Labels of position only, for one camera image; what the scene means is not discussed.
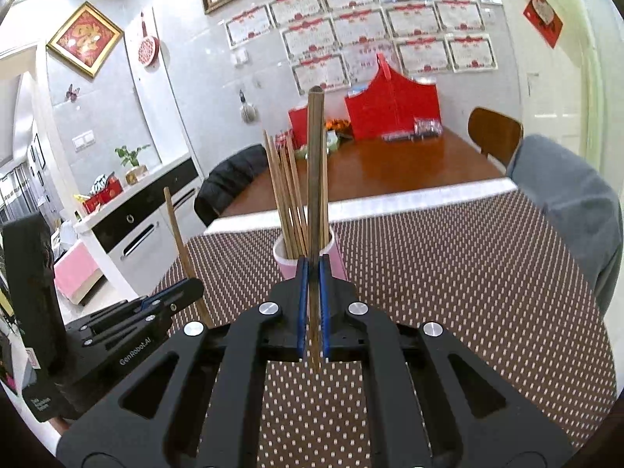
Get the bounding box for red heart door decoration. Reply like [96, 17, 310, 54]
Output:
[523, 0, 564, 50]

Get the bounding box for brown polka dot tablecloth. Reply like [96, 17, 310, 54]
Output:
[146, 190, 617, 468]

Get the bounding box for black jacket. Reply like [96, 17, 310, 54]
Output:
[193, 144, 271, 227]

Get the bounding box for red paper-cut fan ornament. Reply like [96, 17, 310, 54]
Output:
[136, 11, 161, 68]

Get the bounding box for white cloth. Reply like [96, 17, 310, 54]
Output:
[204, 178, 518, 235]

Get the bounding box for gold framed red picture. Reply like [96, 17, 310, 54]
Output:
[46, 1, 125, 80]

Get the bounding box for white and black sideboard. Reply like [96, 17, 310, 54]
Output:
[73, 153, 206, 303]

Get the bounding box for light green curtain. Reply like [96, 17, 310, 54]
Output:
[560, 0, 620, 167]

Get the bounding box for group of wall certificates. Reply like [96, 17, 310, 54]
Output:
[224, 0, 499, 93]

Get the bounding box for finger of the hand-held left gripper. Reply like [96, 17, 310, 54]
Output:
[80, 278, 204, 347]
[66, 280, 193, 335]

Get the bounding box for pile of wooden chopsticks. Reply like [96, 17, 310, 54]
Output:
[262, 129, 330, 259]

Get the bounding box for pink cylindrical cup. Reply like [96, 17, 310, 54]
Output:
[272, 227, 348, 281]

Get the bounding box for grey hanging wall ornament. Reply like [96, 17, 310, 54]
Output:
[239, 89, 258, 124]

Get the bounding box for wooden chopstick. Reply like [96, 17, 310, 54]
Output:
[163, 186, 214, 328]

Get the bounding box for brown wooden chair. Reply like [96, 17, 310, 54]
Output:
[467, 106, 525, 171]

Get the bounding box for red box with snacks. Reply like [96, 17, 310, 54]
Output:
[80, 175, 122, 213]

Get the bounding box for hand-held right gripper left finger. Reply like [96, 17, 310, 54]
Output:
[56, 256, 310, 468]

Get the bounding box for clear plastic bag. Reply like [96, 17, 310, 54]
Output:
[413, 117, 444, 137]

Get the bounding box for dark grey-brown chopstick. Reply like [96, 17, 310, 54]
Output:
[306, 85, 330, 369]

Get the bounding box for pink box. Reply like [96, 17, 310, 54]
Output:
[53, 244, 105, 305]

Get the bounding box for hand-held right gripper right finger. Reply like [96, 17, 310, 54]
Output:
[319, 253, 573, 468]

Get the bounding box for red envelope box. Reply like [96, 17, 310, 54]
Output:
[287, 107, 310, 149]

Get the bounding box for white door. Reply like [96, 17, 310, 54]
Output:
[524, 49, 586, 142]

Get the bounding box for small potted plant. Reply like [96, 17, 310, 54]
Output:
[114, 144, 152, 186]

